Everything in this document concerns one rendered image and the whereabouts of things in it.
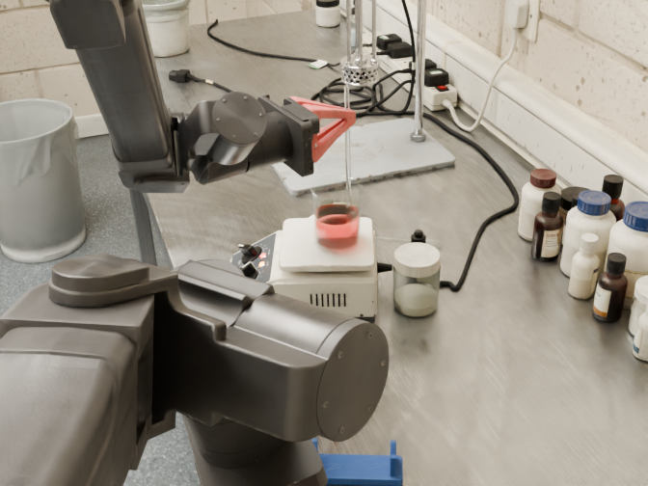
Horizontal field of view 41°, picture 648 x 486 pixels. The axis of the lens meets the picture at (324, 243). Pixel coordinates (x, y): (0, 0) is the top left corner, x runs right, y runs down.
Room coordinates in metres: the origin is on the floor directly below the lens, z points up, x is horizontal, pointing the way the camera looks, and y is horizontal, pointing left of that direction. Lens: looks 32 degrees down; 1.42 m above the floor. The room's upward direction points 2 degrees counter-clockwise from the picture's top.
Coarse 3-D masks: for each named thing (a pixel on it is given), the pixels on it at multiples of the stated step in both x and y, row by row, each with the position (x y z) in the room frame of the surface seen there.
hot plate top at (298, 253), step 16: (288, 224) 0.99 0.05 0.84; (304, 224) 0.99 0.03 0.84; (368, 224) 0.98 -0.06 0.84; (288, 240) 0.95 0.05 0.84; (304, 240) 0.94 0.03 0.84; (368, 240) 0.94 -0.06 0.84; (288, 256) 0.91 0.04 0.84; (304, 256) 0.90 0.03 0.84; (320, 256) 0.90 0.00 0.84; (336, 256) 0.90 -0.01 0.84; (352, 256) 0.90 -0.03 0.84; (368, 256) 0.90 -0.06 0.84
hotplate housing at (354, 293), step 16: (272, 272) 0.90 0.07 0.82; (288, 272) 0.90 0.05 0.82; (304, 272) 0.90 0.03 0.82; (320, 272) 0.90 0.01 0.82; (336, 272) 0.89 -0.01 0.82; (352, 272) 0.89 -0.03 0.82; (368, 272) 0.89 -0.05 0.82; (288, 288) 0.88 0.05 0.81; (304, 288) 0.88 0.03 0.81; (320, 288) 0.88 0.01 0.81; (336, 288) 0.88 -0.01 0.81; (352, 288) 0.88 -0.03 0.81; (368, 288) 0.88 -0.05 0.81; (320, 304) 0.88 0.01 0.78; (336, 304) 0.88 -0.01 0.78; (352, 304) 0.88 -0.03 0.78; (368, 304) 0.88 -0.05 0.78; (368, 320) 0.88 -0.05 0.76
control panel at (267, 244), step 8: (264, 240) 1.00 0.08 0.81; (272, 240) 0.99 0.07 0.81; (264, 248) 0.98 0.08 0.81; (272, 248) 0.96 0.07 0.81; (232, 256) 1.00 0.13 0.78; (240, 256) 0.99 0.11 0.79; (264, 256) 0.95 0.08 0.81; (272, 256) 0.94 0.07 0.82; (240, 264) 0.97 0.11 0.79; (256, 264) 0.94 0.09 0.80; (264, 264) 0.93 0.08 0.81; (264, 272) 0.91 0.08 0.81; (264, 280) 0.89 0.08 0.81
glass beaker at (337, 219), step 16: (336, 176) 0.97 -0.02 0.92; (320, 192) 0.96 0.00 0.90; (336, 192) 0.97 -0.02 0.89; (352, 192) 0.96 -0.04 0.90; (320, 208) 0.92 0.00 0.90; (336, 208) 0.91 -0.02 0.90; (352, 208) 0.91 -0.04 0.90; (320, 224) 0.92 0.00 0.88; (336, 224) 0.91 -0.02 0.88; (352, 224) 0.91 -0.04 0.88; (320, 240) 0.92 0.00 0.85; (336, 240) 0.91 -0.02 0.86; (352, 240) 0.91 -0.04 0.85
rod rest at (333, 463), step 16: (336, 464) 0.63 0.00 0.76; (352, 464) 0.63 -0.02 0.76; (368, 464) 0.63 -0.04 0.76; (384, 464) 0.63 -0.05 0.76; (400, 464) 0.63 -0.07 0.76; (336, 480) 0.61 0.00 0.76; (352, 480) 0.61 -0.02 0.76; (368, 480) 0.61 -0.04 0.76; (384, 480) 0.61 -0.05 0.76; (400, 480) 0.61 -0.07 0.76
